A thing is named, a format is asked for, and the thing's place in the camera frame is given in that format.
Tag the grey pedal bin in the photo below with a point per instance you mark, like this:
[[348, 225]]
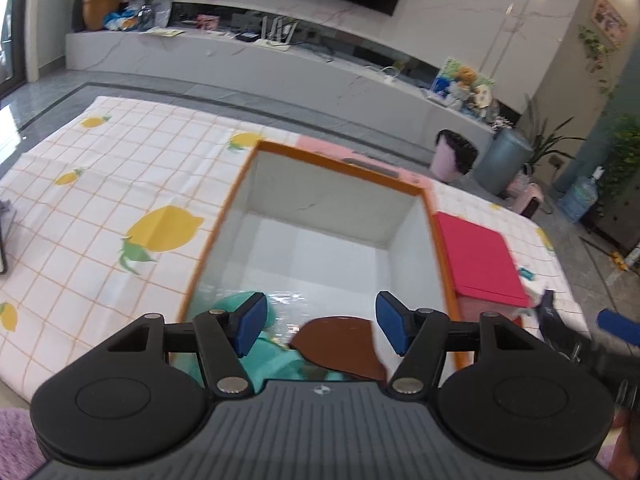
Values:
[[500, 165]]

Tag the yellow toy on floor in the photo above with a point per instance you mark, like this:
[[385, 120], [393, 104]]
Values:
[[617, 260]]

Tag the blue snack bag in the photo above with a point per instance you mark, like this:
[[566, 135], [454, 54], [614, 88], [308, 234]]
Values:
[[120, 21]]

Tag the framed wall picture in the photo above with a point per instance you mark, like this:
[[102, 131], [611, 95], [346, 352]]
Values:
[[609, 19]]

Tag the wall outlet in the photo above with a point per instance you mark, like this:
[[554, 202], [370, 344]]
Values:
[[556, 161]]

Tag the small pink box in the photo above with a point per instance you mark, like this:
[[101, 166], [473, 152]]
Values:
[[207, 22]]

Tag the golden vase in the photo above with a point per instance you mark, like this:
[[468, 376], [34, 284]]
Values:
[[101, 7]]

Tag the hanging ivy vine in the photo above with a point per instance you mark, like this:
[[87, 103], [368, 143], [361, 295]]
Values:
[[597, 55]]

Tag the purple fluffy rug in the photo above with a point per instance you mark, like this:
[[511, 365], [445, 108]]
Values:
[[17, 440]]

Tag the brown teddy bear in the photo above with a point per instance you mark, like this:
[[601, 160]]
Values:
[[464, 82]]

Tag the pink heater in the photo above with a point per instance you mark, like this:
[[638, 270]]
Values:
[[527, 202]]

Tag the leafy plant on cabinet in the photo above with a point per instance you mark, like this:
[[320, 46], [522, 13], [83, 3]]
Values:
[[625, 160]]

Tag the dark flat device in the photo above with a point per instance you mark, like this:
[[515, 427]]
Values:
[[4, 240]]

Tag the small black box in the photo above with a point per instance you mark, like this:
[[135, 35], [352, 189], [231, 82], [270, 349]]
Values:
[[246, 37]]

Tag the brown soft piece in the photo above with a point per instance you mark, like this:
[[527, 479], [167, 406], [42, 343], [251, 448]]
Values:
[[340, 347]]

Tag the long-leaved floor plant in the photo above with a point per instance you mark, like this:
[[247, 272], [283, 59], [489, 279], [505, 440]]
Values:
[[545, 140]]

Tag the person's right hand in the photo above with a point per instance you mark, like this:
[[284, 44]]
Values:
[[631, 445]]

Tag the grey cabinet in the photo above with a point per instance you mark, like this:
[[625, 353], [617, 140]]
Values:
[[617, 230]]

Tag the white router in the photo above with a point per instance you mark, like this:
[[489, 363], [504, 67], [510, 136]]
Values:
[[277, 40]]

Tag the marble television console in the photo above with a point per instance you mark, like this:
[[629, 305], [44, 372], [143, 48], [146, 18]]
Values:
[[250, 70]]

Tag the pink bin with black bag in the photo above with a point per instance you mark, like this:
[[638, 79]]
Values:
[[445, 165]]

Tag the teal plush toy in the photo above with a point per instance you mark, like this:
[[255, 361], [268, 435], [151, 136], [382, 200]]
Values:
[[280, 365]]

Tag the orange-rimmed white box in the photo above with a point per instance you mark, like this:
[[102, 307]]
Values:
[[325, 250]]

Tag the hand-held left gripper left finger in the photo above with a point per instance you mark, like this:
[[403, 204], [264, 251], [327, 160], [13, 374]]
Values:
[[247, 325]]

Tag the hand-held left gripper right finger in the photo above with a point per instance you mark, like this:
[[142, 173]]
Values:
[[392, 322]]

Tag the lemon-print checked blanket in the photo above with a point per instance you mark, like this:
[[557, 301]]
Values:
[[100, 200]]

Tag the stuffed toys on shelf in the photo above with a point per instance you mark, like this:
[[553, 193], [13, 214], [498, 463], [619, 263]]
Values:
[[445, 77]]

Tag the red-lidded clear box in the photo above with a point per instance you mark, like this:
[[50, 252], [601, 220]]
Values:
[[475, 255]]

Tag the loose papers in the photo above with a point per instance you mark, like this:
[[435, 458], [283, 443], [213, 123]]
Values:
[[162, 33]]

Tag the blue water jug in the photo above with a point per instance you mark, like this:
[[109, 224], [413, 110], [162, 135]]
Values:
[[579, 197]]

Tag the round printed card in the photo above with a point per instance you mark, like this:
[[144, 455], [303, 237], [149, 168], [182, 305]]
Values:
[[482, 97]]

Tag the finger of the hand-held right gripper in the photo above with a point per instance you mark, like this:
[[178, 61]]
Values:
[[555, 320], [617, 327]]

